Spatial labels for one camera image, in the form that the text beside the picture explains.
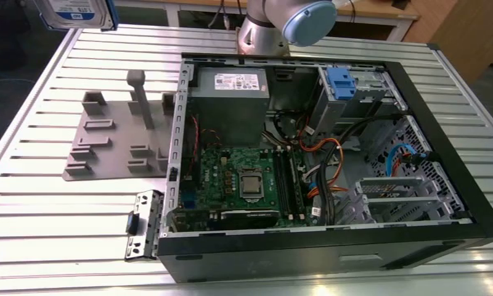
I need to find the hard disk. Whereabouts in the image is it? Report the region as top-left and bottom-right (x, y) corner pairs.
(36, 0), (119, 32)

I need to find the metal disk bay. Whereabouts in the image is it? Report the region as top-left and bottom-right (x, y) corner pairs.
(352, 175), (467, 223)

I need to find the grey power supply unit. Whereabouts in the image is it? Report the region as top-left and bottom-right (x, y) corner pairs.
(187, 67), (272, 149)

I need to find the green motherboard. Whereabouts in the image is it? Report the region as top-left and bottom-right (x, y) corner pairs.
(179, 146), (314, 231)

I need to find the CPU socket with metal cover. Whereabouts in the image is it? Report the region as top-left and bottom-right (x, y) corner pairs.
(238, 168), (270, 202)

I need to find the silver CPU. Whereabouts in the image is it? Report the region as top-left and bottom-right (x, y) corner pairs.
(243, 177), (266, 195)

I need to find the black RAM slot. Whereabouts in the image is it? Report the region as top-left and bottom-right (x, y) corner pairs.
(287, 146), (308, 217)
(272, 146), (292, 217)

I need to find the black graphics card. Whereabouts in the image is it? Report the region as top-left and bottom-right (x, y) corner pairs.
(210, 208), (282, 229)

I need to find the metal drive cage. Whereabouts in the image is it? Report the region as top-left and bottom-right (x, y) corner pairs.
(311, 64), (408, 137)

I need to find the blue plastic drive latch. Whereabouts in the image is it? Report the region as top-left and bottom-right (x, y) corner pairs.
(324, 67), (358, 101)

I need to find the grey parts rack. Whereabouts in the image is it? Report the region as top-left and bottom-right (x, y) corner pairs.
(62, 69), (179, 183)

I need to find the black open PC case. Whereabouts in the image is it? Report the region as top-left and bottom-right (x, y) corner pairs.
(156, 52), (493, 284)

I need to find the wooden desk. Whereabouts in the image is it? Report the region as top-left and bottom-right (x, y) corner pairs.
(336, 0), (420, 43)

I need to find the wooden cabinet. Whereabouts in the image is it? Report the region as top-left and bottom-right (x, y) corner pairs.
(407, 0), (493, 84)

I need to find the red and black wire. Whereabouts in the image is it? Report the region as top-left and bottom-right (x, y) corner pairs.
(190, 113), (202, 165)

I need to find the orange power wire bundle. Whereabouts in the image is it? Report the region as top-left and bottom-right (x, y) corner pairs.
(298, 129), (351, 201)

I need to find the black cable bundle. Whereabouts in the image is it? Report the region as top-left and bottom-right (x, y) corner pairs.
(315, 112), (400, 226)

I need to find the metal bracket with blue connector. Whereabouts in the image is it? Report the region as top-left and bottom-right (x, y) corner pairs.
(124, 190), (167, 262)

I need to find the blue flat data wire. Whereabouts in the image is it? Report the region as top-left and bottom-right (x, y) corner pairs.
(386, 142), (431, 178)

